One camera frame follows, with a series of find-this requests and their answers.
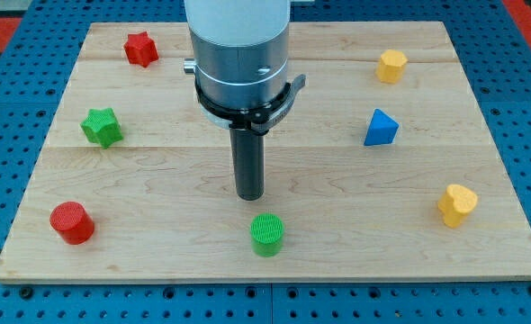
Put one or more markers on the yellow heart block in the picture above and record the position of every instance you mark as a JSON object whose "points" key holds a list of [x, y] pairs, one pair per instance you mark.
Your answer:
{"points": [[456, 203]]}

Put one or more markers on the black quick-release clamp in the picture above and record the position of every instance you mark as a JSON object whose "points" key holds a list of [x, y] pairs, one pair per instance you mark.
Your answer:
{"points": [[258, 119]]}

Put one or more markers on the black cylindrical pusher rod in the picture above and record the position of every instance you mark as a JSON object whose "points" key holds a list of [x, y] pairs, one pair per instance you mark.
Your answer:
{"points": [[248, 161]]}

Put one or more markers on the blue triangle block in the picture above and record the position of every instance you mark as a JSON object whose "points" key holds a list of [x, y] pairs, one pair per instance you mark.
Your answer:
{"points": [[382, 129]]}

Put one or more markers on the red cylinder block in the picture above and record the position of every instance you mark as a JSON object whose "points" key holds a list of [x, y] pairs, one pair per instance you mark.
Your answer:
{"points": [[72, 222]]}

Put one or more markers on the green star block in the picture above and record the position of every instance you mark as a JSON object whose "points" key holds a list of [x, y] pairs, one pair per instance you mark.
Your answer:
{"points": [[102, 127]]}

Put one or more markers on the green cylinder block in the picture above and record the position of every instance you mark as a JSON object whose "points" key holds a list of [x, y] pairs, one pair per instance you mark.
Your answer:
{"points": [[267, 234]]}

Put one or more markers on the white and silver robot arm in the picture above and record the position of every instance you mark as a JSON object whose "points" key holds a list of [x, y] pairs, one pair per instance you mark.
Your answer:
{"points": [[240, 48]]}

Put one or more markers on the yellow hexagon block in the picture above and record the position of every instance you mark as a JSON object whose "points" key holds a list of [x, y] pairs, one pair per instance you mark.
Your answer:
{"points": [[391, 66]]}

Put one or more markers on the wooden board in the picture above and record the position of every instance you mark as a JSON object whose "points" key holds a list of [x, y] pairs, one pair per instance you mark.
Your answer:
{"points": [[163, 199]]}

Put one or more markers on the red star block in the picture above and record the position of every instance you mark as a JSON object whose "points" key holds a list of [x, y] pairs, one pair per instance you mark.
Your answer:
{"points": [[140, 49]]}

